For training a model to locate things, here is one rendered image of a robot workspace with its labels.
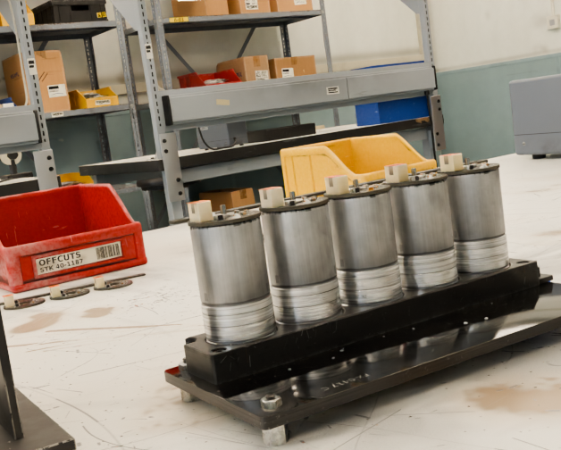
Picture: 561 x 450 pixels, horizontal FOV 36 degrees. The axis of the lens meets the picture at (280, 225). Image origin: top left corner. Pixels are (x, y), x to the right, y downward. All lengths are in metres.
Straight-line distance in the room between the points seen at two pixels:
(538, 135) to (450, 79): 5.62
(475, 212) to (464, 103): 6.24
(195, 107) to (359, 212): 2.68
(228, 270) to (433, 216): 0.09
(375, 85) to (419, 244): 3.16
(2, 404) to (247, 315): 0.08
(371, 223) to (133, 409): 0.11
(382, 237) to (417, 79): 3.34
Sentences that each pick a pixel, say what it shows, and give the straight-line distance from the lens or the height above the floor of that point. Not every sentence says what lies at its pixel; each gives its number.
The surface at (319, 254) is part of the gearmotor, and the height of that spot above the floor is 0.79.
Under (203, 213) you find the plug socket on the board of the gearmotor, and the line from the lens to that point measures 0.28.
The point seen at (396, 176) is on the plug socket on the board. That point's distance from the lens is 0.33.
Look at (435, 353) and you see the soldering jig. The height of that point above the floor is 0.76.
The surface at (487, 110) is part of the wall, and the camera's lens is 6.44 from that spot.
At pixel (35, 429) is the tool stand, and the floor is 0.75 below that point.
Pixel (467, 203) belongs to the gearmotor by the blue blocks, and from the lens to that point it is 0.34.
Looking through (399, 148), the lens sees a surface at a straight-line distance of 0.86.
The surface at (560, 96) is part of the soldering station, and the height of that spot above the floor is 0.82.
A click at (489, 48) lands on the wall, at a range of 6.41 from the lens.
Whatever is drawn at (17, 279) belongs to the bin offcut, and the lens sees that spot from 0.60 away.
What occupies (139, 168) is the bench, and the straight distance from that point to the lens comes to 3.06.
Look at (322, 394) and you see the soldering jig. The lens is 0.26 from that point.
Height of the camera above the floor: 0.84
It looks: 7 degrees down
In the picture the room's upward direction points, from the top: 8 degrees counter-clockwise
